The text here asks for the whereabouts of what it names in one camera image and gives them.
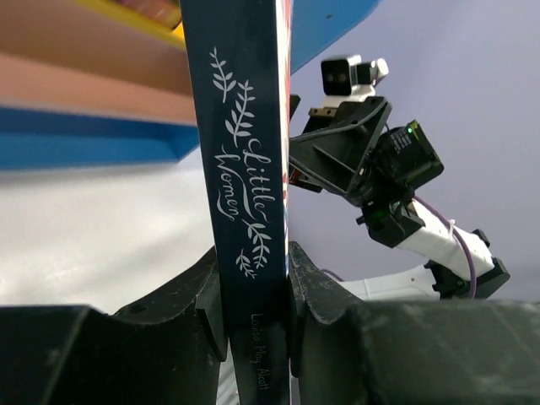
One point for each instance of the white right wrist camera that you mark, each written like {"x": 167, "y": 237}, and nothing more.
{"x": 348, "y": 79}

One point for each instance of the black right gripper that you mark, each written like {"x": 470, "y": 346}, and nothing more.
{"x": 355, "y": 155}

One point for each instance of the blue yellow wooden bookshelf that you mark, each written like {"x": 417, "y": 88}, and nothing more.
{"x": 92, "y": 83}

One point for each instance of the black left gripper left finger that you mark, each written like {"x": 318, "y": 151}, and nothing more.
{"x": 165, "y": 348}

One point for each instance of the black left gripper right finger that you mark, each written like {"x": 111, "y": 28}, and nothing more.
{"x": 347, "y": 351}

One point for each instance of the Little Women floral book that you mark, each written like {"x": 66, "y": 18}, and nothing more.
{"x": 249, "y": 190}

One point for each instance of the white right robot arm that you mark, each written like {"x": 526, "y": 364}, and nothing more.
{"x": 458, "y": 263}

